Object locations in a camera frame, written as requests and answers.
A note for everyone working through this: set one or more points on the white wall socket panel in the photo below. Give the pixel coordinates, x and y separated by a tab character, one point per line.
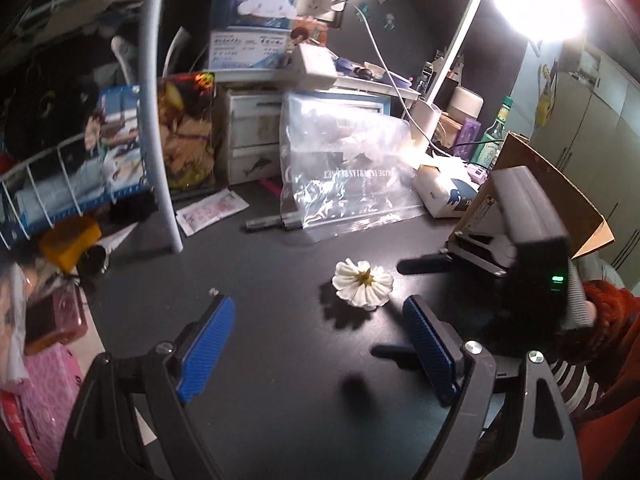
320	2

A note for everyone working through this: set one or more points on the white cylindrical humidifier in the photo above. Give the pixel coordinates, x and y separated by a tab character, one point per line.
465	105

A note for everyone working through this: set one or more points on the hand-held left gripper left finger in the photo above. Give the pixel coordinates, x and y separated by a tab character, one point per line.
205	355

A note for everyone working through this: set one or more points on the pink compact camera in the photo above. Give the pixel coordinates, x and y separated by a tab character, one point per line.
65	310

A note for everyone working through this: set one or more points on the white blue labelled box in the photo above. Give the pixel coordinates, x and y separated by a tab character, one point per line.
240	50

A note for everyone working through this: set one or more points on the anime picture booklet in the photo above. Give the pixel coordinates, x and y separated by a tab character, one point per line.
115	130

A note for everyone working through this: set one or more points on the clear plastic zip bag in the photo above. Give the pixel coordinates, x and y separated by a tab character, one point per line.
340	195

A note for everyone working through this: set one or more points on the pink patterned packet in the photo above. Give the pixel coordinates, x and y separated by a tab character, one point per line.
50	395

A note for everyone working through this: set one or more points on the yellow character wall sticker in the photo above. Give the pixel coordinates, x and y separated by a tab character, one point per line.
547	105

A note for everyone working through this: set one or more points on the small white box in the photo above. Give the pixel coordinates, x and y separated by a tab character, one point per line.
315	60

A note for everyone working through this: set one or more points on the beige wardrobe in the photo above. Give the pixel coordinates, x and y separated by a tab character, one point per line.
600	125

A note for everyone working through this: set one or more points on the purple box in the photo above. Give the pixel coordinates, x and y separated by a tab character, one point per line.
467	135

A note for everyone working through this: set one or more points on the black round cap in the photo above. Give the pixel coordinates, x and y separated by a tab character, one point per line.
95	260

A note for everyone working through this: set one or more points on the white flower hair clip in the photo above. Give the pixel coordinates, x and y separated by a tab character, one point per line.
360	287

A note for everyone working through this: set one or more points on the green glass bottle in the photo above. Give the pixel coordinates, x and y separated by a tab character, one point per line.
495	135

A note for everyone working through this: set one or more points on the yellow box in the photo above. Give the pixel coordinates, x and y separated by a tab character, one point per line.
70	242

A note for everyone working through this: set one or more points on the small character figures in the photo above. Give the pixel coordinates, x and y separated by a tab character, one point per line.
307	32

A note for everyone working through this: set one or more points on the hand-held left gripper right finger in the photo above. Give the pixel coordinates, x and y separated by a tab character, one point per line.
430	350

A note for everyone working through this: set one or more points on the pink white sachet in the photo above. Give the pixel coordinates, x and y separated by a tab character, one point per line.
210	210

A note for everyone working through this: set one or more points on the grey pen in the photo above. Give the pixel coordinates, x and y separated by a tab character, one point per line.
270	221

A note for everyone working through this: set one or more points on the brown cardboard box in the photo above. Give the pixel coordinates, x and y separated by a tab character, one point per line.
565	200

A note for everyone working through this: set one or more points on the black plush toy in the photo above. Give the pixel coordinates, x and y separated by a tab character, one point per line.
50	110

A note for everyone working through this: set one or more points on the white mini drawer unit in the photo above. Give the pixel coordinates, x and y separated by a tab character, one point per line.
250	130

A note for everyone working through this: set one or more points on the black pen holder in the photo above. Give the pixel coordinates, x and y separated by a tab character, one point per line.
440	77

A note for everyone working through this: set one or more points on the purple round bowl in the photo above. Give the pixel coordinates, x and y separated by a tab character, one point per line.
397	81

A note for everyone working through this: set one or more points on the white desk lamp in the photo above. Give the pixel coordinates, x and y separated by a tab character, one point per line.
425	117

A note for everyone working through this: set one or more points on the white tissue pack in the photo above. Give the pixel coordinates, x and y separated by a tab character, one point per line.
440	190

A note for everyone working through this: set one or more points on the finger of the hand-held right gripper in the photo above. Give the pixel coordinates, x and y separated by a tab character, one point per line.
425	264
392	352

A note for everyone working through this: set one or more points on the holographic art card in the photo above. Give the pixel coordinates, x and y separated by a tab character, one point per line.
185	135

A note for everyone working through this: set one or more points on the white desk shelf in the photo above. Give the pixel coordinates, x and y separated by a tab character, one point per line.
360	87

